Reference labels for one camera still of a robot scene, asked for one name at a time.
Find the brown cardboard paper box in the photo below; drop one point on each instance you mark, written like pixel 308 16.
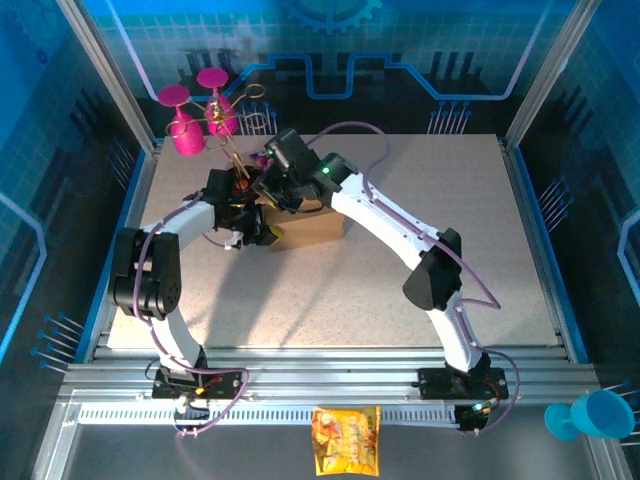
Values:
pixel 315 230

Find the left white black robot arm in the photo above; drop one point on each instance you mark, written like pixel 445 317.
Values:
pixel 190 222

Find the black controller box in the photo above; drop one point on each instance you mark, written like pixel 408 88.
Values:
pixel 472 420

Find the pink snack packet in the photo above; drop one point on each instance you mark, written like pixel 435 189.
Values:
pixel 259 159

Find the large pink goblet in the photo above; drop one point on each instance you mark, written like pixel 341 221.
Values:
pixel 187 137

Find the small pink goblet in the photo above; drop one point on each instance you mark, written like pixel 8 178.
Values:
pixel 210 78

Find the yellow chips bag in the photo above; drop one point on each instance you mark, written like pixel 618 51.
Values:
pixel 345 440

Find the blue plastic goblet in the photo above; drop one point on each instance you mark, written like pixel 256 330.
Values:
pixel 602 415

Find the left aluminium table rail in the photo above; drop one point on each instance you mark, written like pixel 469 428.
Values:
pixel 137 200

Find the aluminium table rail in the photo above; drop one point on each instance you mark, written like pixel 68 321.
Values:
pixel 137 200
pixel 524 200

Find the aluminium mounting rail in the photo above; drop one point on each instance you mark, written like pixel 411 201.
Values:
pixel 325 372

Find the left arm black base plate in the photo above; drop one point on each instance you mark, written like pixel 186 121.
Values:
pixel 225 382

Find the left aluminium frame post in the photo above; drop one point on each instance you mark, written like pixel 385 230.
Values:
pixel 112 75

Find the aluminium frame post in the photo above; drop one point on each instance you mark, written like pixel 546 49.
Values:
pixel 546 75
pixel 112 75

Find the right aluminium table rail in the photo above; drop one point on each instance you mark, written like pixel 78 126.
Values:
pixel 524 200

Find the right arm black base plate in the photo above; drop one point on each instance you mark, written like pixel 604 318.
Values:
pixel 435 382

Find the right aluminium frame post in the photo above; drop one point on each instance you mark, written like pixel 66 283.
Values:
pixel 546 75

